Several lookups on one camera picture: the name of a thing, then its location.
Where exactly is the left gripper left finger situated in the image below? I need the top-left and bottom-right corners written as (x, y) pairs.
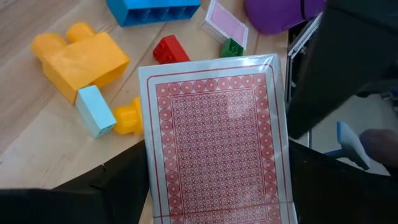
top-left (0, 140), bottom-right (150, 224)

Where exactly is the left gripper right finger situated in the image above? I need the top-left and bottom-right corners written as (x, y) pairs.
top-left (288, 139), bottom-right (398, 224)

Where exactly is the small yellow toy brick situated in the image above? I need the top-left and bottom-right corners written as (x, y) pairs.
top-left (113, 96), bottom-right (144, 136)

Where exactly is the playing card deck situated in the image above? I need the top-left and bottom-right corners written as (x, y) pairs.
top-left (138, 53), bottom-right (299, 224)
top-left (200, 0), bottom-right (249, 47)

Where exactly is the large yellow toy brick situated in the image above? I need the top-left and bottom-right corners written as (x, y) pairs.
top-left (30, 21), bottom-right (131, 105)

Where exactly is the large blue toy brick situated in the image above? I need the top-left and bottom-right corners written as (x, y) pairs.
top-left (106, 0), bottom-right (202, 28)

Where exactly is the person's forearm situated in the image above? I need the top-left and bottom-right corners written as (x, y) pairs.
top-left (358, 128), bottom-right (398, 169)

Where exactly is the light blue small block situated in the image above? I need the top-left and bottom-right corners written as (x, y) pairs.
top-left (75, 84), bottom-right (118, 139)

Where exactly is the red toy brick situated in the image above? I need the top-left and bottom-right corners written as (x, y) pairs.
top-left (152, 34), bottom-right (191, 65)

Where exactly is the small dark green brick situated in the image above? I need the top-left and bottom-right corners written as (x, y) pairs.
top-left (220, 37), bottom-right (245, 58)

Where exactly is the purple plastic bucket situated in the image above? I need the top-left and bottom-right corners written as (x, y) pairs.
top-left (244, 0), bottom-right (327, 35)

